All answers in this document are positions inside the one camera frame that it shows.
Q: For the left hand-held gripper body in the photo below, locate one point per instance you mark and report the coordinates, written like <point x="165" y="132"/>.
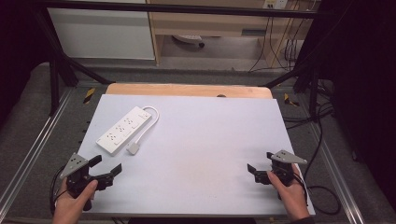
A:
<point x="74" y="165"/>

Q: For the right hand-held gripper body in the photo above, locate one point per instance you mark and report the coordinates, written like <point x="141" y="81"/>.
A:
<point x="285" y="169"/>

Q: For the white plug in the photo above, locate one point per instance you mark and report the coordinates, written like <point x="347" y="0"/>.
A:
<point x="133" y="148"/>

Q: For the white power strip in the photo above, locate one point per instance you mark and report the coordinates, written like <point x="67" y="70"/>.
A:
<point x="123" y="130"/>

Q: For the person's right hand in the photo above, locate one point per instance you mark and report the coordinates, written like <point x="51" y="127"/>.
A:
<point x="291" y="199"/>

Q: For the person's left hand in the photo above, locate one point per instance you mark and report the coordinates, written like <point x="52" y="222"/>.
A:
<point x="70" y="207"/>

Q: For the black metal stand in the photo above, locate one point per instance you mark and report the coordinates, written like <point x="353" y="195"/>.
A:
<point x="54" y="81"/>
<point x="313" y="84"/>

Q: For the wooden board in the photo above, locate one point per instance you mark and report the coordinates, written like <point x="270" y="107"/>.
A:
<point x="186" y="90"/>

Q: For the dark curtain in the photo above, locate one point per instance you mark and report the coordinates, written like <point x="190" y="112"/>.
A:
<point x="364" y="77"/>
<point x="15" y="46"/>

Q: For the white chair base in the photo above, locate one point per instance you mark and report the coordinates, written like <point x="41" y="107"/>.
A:
<point x="188" y="39"/>

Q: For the black metal crossbar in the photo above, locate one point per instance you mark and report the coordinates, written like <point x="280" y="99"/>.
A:
<point x="174" y="7"/>

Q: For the silver metal rail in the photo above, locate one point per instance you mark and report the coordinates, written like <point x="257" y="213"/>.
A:
<point x="336" y="174"/>
<point x="37" y="143"/>

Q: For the white wall socket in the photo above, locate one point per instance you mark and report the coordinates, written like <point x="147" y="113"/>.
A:
<point x="274" y="3"/>

